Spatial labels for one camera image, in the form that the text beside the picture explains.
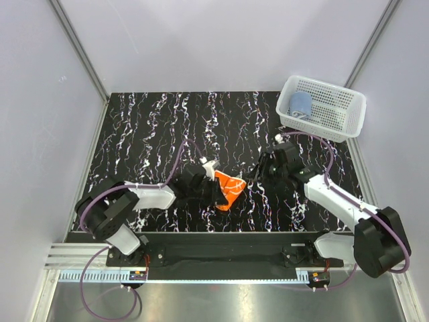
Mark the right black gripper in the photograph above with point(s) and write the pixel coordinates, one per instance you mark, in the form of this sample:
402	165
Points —
259	172

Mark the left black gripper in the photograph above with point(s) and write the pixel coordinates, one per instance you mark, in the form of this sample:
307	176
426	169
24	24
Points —
216	196

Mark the orange white patterned towel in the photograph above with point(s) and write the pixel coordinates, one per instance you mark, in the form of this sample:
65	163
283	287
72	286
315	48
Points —
231	187

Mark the light blue towel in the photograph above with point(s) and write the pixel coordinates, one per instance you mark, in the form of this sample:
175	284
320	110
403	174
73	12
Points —
300	105

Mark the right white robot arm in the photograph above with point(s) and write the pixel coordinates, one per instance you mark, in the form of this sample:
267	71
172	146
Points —
377	242

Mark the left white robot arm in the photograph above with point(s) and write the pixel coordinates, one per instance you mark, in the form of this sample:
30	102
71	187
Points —
104	212

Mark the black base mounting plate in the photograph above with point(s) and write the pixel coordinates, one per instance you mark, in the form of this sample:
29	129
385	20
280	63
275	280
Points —
286	249

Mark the white plastic basket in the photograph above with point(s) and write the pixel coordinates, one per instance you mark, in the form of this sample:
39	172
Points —
337	113

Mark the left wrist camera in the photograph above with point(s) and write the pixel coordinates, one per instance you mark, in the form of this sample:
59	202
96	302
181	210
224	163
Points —
209	166

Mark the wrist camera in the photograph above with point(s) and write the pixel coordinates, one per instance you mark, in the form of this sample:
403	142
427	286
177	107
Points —
209	166
279	139

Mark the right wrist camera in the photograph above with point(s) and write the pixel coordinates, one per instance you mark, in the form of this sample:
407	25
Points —
279	139

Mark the aluminium rail frame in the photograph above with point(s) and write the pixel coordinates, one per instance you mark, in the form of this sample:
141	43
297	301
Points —
91	263

